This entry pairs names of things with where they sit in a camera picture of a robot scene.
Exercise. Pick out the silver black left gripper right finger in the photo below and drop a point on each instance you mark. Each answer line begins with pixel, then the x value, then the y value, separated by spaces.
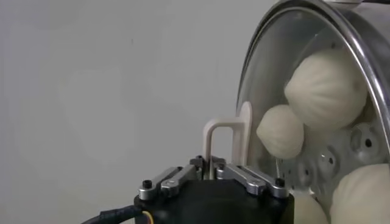
pixel 250 181

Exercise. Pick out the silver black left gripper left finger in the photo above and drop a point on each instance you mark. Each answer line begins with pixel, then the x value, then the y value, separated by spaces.
pixel 173 179

